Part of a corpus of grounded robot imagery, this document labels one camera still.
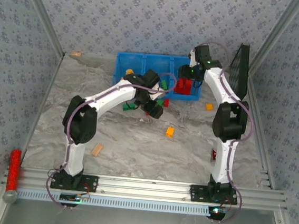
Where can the green lego brick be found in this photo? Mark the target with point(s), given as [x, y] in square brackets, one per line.
[128, 107]
[159, 102]
[164, 84]

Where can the yellow round lego piece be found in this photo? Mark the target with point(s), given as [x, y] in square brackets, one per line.
[129, 71]

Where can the red lego brick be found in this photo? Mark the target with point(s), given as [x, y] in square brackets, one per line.
[166, 102]
[179, 88]
[187, 85]

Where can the orange lego brick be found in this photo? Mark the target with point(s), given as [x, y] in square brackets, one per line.
[170, 132]
[209, 106]

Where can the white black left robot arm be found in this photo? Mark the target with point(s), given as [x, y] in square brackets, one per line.
[114, 95]

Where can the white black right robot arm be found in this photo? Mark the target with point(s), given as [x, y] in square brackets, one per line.
[222, 161]

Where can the blue three-compartment plastic bin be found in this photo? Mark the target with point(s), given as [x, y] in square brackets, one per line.
[153, 67]

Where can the black perforated panel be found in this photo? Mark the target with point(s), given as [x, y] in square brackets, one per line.
[239, 70]

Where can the small wooden block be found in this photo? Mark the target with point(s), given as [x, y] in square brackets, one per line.
[75, 54]
[97, 149]

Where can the small circuit board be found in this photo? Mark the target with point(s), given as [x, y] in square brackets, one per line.
[216, 211]
[69, 197]

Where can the red glitter cylinder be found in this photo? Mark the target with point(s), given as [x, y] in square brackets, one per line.
[13, 173]

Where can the aluminium corner post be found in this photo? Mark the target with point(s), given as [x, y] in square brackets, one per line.
[45, 14]
[274, 36]

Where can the aluminium mounting rail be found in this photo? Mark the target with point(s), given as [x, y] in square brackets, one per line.
[144, 188]

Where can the aluminium side rail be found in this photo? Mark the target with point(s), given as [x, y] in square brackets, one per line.
[266, 172]
[44, 107]

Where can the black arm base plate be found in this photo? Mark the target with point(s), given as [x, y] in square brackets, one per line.
[197, 193]
[92, 184]

